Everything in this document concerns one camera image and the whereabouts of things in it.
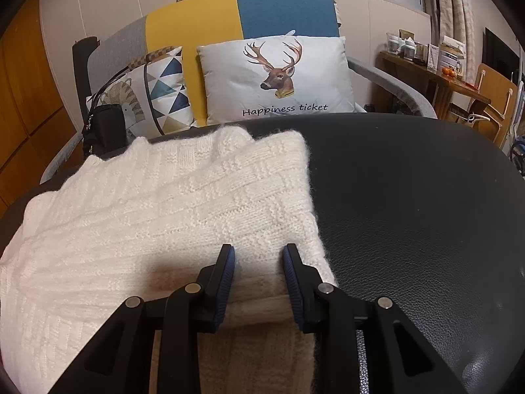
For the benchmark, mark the black wall screen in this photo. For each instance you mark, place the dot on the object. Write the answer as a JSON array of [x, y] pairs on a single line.
[[500, 49]]

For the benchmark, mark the striped animal print pillow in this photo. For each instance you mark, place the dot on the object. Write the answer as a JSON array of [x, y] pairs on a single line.
[[131, 102]]

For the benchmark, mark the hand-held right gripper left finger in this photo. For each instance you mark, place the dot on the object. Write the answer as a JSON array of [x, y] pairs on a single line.
[[227, 287]]

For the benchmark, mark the white knit sweater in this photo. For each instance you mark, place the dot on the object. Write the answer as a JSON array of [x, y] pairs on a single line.
[[164, 213]]

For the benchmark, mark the black leather padded table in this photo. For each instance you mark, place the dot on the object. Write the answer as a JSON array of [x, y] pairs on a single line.
[[410, 213]]

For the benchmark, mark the black handbag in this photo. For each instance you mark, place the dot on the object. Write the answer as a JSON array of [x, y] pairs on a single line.
[[106, 131]]

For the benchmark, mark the wooden folding chair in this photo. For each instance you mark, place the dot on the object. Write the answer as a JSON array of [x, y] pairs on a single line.
[[492, 98]]

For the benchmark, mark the deer print pillow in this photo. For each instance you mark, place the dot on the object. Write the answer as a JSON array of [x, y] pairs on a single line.
[[229, 82]]

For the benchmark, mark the white framed card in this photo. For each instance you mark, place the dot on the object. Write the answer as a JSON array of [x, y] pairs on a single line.
[[432, 57]]

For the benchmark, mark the black upright board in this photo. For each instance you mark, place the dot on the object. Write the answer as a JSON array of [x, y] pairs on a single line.
[[80, 74]]

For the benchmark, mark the items on side table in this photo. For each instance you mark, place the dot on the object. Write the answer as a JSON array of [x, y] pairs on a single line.
[[453, 53]]

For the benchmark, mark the grey yellow blue sofa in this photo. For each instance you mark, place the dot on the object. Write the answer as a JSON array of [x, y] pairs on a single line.
[[283, 12]]

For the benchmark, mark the orange wooden wardrobe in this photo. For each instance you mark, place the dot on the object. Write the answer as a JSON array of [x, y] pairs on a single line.
[[24, 111]]

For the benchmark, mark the white lidded jar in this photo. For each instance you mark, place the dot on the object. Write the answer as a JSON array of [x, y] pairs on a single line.
[[409, 48], [394, 43]]

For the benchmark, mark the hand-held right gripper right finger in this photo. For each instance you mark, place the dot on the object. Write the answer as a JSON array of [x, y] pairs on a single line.
[[292, 287]]

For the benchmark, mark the wooden side table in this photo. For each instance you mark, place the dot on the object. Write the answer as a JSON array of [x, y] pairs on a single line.
[[434, 78]]

